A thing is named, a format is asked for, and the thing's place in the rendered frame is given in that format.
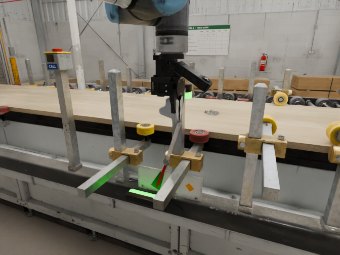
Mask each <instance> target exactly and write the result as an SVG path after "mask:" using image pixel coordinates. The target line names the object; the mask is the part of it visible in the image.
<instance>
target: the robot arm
mask: <svg viewBox="0 0 340 255"><path fill-rule="evenodd" d="M98 1H102V2H105V10H106V15H107V18H108V20H109V21H110V22H112V23H117V24H132V25H145V26H155V36H156V52H157V53H161V54H159V55H153V60H155V63H156V74H155V75H153V77H151V95H157V96H158V97H165V96H169V98H167V99H166V101H165V106H163V107H161V108H160V109H159V113H160V114H161V115H163V116H166V117H169V118H171V119H172V122H173V126H177V123H178V122H179V121H180V119H181V115H182V109H183V104H184V90H185V79H186V80H188V81H190V82H191V83H192V84H194V85H195V86H197V87H198V88H199V89H200V90H202V91H204V92H206V91H208V90H209V88H210V87H211V85H212V83H213V82H212V81H211V80H210V79H208V78H207V77H205V76H203V75H201V74H200V73H199V72H197V71H196V70H194V69H193V68H191V67H190V66H188V65H187V64H185V63H184V62H183V61H180V62H178V59H184V55H185V54H183V53H187V52H188V27H189V5H190V0H98ZM184 78H185V79H184ZM152 82H153V83H152Z"/></svg>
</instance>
